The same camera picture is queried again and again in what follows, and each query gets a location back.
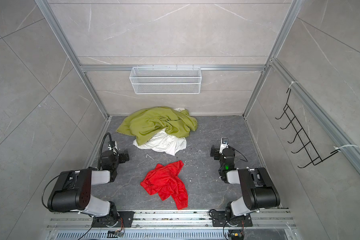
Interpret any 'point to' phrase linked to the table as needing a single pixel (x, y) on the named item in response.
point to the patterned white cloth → (179, 109)
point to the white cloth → (163, 142)
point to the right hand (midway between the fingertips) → (220, 144)
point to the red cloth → (164, 181)
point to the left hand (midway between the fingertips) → (118, 147)
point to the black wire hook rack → (315, 159)
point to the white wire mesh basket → (165, 80)
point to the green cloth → (140, 124)
